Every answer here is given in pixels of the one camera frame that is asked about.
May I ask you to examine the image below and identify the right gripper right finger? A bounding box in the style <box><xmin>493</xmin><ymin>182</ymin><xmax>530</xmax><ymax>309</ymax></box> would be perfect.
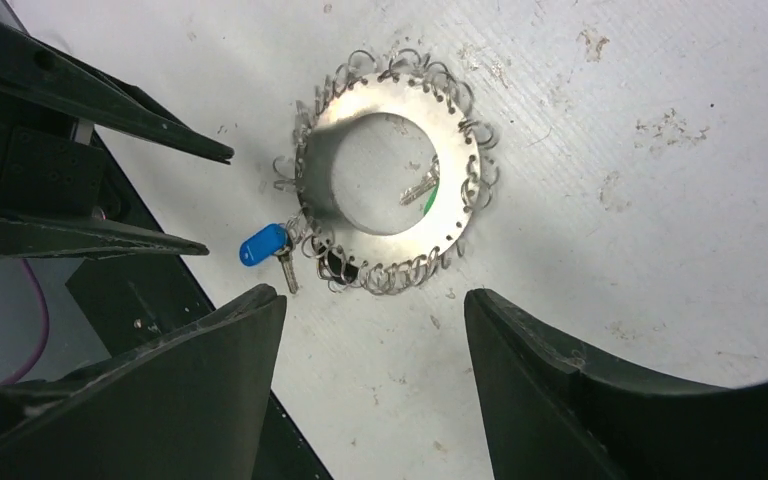
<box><xmin>464</xmin><ymin>289</ymin><xmax>768</xmax><ymax>479</ymax></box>

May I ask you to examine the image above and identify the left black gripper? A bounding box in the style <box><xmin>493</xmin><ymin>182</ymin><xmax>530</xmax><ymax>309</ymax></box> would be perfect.
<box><xmin>0</xmin><ymin>22</ymin><xmax>234</xmax><ymax>259</ymax></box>

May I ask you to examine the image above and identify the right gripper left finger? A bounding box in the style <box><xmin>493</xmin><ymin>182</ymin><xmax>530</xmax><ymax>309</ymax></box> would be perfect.
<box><xmin>0</xmin><ymin>284</ymin><xmax>287</xmax><ymax>479</ymax></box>

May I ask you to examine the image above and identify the key with blue tag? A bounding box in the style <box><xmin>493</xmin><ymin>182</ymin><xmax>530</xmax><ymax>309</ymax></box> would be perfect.
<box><xmin>238</xmin><ymin>223</ymin><xmax>299</xmax><ymax>294</ymax></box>

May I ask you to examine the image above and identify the metal keyring chain loop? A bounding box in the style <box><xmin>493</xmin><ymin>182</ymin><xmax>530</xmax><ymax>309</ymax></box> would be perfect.
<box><xmin>271</xmin><ymin>47</ymin><xmax>502</xmax><ymax>297</ymax></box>

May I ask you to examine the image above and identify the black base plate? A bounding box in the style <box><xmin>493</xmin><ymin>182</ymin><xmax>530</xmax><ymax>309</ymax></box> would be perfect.
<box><xmin>65</xmin><ymin>132</ymin><xmax>332</xmax><ymax>480</ymax></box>

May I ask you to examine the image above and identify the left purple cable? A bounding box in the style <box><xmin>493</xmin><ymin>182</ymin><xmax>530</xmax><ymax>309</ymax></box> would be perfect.
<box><xmin>0</xmin><ymin>258</ymin><xmax>51</xmax><ymax>388</ymax></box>

